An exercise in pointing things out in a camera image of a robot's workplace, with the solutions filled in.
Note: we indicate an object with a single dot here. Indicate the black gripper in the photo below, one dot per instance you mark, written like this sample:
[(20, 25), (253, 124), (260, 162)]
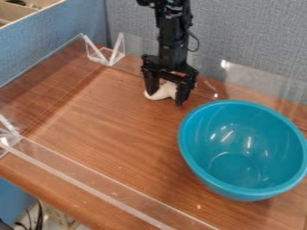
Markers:
[(183, 75)]

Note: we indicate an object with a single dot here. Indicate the white and brown mushroom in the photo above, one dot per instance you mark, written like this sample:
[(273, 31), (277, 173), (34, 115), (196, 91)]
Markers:
[(167, 91)]

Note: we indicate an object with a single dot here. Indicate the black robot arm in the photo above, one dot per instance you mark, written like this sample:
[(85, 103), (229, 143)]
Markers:
[(168, 65)]

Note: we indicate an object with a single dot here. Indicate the blue plastic bowl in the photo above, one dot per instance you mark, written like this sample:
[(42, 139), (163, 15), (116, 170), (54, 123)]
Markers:
[(244, 150)]

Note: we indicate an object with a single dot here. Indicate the clear acrylic back barrier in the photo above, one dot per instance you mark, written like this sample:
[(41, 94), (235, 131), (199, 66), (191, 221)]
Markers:
[(264, 82)]

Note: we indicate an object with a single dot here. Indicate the clear acrylic barrier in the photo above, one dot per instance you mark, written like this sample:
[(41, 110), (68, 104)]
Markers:
[(129, 200), (264, 82)]

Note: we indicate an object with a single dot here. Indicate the clear acrylic front barrier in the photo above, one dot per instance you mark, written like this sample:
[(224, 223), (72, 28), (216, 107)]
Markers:
[(129, 200)]

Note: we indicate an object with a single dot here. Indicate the wooden shelf box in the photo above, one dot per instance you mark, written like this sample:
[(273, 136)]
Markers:
[(16, 10)]

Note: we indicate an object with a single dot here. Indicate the clear acrylic corner bracket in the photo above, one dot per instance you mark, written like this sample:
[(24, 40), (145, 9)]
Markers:
[(103, 55)]

